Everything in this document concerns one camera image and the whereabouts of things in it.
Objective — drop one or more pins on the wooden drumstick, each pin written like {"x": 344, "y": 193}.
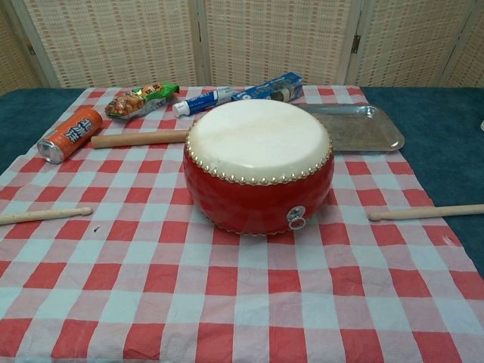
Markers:
{"x": 427, "y": 212}
{"x": 45, "y": 215}

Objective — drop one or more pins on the red Chinese drum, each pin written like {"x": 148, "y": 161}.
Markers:
{"x": 257, "y": 196}

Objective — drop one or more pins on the red white checkered tablecloth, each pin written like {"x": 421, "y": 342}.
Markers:
{"x": 151, "y": 283}

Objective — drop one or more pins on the blue white toothpaste tube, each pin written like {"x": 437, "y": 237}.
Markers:
{"x": 202, "y": 101}

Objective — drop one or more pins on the long blue carton box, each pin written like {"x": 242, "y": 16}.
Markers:
{"x": 268, "y": 87}

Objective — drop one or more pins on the wooden rolling pin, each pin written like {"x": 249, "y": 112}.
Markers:
{"x": 136, "y": 138}

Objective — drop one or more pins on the rectangular metal tray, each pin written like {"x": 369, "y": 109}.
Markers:
{"x": 363, "y": 130}

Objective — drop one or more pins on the green snack bag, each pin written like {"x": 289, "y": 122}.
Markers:
{"x": 130, "y": 103}

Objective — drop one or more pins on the woven folding screen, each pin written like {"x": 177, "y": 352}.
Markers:
{"x": 272, "y": 38}

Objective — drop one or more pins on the orange drink can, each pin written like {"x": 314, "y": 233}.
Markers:
{"x": 72, "y": 134}

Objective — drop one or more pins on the brass screen hinge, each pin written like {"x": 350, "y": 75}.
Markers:
{"x": 355, "y": 43}

